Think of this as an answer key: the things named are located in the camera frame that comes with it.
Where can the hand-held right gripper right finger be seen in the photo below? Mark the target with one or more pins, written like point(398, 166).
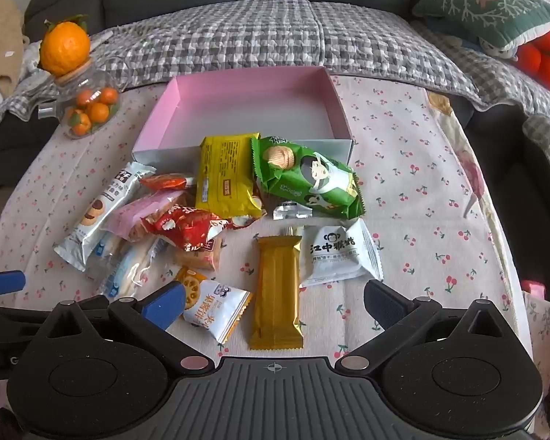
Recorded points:
point(385, 305)

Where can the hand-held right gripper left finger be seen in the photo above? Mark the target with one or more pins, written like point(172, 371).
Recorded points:
point(165, 305)

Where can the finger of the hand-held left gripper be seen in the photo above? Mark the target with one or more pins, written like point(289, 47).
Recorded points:
point(13, 316)
point(2, 283)

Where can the white and orange snack packet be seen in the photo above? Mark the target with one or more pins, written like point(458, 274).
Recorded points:
point(211, 307)

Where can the white packet with black print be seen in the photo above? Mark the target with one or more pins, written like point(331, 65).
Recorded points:
point(334, 252)

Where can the pink snack packet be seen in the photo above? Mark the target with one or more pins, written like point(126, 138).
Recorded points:
point(135, 213)

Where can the gold bar packet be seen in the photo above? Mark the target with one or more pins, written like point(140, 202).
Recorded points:
point(277, 284)

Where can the long white biscuit packet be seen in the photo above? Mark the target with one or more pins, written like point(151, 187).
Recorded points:
point(101, 211)

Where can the orange-red snack packet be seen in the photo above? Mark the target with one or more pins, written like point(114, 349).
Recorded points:
point(165, 181)

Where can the small silver packet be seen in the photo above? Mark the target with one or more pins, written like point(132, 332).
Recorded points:
point(291, 211)

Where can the yellow snack packet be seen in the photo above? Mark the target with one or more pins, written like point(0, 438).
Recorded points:
point(224, 174)

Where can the green snack packet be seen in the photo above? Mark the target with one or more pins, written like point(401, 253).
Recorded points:
point(302, 178)

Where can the white box with pink inside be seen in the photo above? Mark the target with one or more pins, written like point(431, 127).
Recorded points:
point(256, 105)

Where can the cherry print tablecloth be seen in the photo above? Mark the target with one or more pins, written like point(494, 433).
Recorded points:
point(417, 192)

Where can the beige floral cloth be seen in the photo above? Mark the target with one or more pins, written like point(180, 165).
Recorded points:
point(474, 178)

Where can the floral fabric bag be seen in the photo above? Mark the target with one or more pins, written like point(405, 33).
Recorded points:
point(547, 330)

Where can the cluster of small oranges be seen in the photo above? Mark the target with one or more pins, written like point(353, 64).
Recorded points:
point(94, 110)

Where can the glass jar with orange lid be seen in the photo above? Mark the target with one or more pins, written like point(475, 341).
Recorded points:
point(73, 96)

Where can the wooden teapot lid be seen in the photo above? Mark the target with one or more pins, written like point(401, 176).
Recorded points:
point(80, 73)

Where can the large orange with leaves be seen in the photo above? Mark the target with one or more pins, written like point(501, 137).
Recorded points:
point(64, 48)

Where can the beige fluffy cloth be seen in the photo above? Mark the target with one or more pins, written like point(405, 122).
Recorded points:
point(0, 36)

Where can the blue and white plush toy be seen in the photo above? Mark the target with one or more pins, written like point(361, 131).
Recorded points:
point(497, 48)

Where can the grey checkered blanket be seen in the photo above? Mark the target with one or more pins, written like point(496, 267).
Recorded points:
point(256, 36)

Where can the orange plush toy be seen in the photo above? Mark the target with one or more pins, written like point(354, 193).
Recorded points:
point(545, 64)

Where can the green pillow with white pattern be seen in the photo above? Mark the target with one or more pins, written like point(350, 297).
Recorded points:
point(481, 9)

